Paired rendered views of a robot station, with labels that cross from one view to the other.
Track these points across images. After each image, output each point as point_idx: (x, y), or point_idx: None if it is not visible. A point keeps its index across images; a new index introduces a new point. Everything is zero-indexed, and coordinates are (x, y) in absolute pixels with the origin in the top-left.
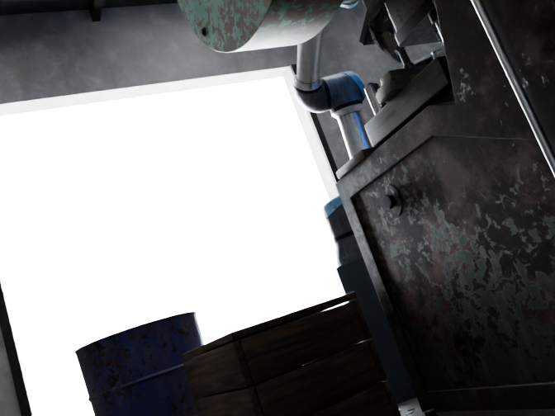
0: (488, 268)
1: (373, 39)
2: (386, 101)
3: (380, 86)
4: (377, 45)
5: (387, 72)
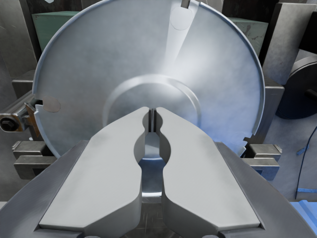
0: None
1: (0, 223)
2: (84, 46)
3: (32, 124)
4: (51, 167)
5: (20, 177)
